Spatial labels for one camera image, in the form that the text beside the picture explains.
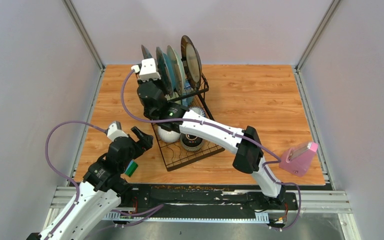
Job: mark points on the grey blue blossom plate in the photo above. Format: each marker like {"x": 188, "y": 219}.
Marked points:
{"x": 145, "y": 52}

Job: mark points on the blue green striped sponge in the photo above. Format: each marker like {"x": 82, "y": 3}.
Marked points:
{"x": 131, "y": 168}

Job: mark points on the black wire dish rack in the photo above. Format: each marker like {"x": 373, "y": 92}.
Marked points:
{"x": 173, "y": 154}

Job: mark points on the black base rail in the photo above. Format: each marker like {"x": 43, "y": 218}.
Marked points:
{"x": 186, "y": 203}

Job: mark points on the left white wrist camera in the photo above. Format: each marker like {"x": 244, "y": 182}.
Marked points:
{"x": 115, "y": 131}

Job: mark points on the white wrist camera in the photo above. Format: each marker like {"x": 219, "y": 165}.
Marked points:
{"x": 147, "y": 70}
{"x": 115, "y": 131}

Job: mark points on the dark teal scalloped plate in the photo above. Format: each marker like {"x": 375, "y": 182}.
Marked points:
{"x": 164, "y": 69}

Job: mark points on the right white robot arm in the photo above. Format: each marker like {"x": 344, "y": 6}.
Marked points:
{"x": 243, "y": 143}

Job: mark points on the light blue scalloped plate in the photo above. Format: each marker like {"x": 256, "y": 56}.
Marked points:
{"x": 179, "y": 73}

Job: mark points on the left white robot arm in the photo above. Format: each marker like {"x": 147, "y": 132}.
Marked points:
{"x": 102, "y": 188}

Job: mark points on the dark brown speckled bowl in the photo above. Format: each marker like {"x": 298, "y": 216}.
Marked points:
{"x": 191, "y": 143}

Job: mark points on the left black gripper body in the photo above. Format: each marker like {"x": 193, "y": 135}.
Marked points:
{"x": 137, "y": 150}

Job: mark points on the pink box with mirror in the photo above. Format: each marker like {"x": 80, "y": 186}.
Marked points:
{"x": 297, "y": 160}

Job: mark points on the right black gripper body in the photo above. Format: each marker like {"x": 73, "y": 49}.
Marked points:
{"x": 157, "y": 82}

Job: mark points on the white black bowl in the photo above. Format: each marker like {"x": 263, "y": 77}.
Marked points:
{"x": 198, "y": 110}

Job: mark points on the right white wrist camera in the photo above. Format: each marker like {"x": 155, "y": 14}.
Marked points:
{"x": 147, "y": 70}

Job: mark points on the white ribbed bowl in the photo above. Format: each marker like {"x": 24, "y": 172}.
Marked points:
{"x": 168, "y": 136}

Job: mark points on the black rimmed white plate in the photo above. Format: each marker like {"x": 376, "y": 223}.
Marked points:
{"x": 191, "y": 62}

